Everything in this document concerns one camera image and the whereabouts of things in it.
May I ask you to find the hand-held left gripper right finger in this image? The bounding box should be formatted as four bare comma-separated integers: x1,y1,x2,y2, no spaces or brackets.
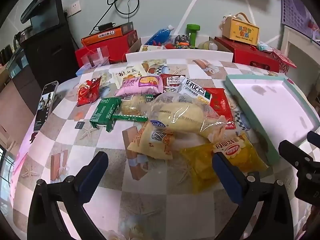
212,152,294,240

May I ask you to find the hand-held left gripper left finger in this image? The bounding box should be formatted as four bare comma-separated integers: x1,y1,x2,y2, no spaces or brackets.
27,151,109,240

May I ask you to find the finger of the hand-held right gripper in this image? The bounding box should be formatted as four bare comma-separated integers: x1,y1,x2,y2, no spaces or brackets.
307,131,320,147
278,140,314,168

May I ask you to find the yellow bread packet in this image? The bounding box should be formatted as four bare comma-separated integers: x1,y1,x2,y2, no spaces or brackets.
180,132,269,194

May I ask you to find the teal shallow tray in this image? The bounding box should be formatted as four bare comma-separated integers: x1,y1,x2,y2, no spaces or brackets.
224,74,320,165

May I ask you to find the cream orange bread packet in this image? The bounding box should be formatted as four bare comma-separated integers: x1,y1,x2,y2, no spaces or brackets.
127,121,175,160

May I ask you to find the large clear bread bag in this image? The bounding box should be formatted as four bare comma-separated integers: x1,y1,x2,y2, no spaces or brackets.
141,92,227,143

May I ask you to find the red snack packet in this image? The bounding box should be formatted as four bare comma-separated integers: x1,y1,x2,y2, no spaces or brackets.
77,76,102,107

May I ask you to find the white green corn snack packet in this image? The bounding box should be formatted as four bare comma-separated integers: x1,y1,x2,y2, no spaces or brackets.
179,77,213,103

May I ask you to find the pink snack packet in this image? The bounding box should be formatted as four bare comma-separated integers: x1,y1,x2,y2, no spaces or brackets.
114,75,164,98

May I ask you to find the red flat packet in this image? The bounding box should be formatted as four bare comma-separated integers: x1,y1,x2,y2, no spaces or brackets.
200,87,237,129

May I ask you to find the green-edged clear bread packet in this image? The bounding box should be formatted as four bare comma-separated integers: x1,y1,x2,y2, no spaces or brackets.
112,94,160,123

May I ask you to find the smartphone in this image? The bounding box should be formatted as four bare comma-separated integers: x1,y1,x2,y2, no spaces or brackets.
33,80,60,133

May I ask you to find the white desk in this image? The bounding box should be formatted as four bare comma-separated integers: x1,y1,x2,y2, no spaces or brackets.
281,25,320,63

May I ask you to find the tissue packet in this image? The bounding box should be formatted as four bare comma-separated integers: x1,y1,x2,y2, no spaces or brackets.
257,41,273,53

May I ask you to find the white calligraphy snack bag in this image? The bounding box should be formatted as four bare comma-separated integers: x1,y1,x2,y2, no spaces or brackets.
111,66,148,90

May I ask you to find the large red gift box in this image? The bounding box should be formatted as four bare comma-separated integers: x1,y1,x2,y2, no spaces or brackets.
214,36,280,73

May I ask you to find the red white small packet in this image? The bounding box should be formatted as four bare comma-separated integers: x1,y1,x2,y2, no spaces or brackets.
160,74,185,93

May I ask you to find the clear acrylic box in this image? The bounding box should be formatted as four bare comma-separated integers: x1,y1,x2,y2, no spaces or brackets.
80,46,110,68

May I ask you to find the black cabinet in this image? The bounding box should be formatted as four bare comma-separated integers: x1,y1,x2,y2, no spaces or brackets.
21,22,79,105

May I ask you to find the clear plastic bottle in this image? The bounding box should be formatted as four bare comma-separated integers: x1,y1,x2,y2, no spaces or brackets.
199,41,218,50

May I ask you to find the white storage box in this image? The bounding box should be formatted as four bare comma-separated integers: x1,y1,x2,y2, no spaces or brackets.
125,37,233,63

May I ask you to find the yellow carry box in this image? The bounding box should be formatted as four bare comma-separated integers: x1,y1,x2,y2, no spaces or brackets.
222,12,260,46

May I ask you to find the red cardboard box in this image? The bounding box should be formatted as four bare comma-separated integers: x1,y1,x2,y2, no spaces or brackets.
75,29,139,68

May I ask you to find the purple perforated basket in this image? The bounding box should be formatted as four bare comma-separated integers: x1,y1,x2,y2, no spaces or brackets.
280,0,317,30

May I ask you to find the yellow white small box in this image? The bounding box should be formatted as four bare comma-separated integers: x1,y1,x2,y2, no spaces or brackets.
139,44,163,53

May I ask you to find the orange flat box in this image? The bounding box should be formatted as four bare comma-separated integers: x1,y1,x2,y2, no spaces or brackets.
81,26,124,47

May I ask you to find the colourful toy heap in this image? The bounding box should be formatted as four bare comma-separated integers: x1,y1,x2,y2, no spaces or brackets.
172,34,193,49

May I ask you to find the green dumbbell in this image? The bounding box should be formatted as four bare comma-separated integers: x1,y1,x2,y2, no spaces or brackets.
186,24,198,48

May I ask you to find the blue bottle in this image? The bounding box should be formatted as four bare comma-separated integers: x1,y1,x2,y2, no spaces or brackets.
144,25,175,46

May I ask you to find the glass kettle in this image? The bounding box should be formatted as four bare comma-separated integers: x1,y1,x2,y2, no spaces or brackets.
14,27,33,45

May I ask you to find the black appliance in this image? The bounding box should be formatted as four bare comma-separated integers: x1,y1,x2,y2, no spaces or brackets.
20,0,63,30

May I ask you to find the white wall socket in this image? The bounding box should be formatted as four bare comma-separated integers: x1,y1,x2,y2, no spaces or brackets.
64,0,82,18

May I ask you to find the black cable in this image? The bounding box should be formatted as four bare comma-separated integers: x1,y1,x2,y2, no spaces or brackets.
89,0,140,34

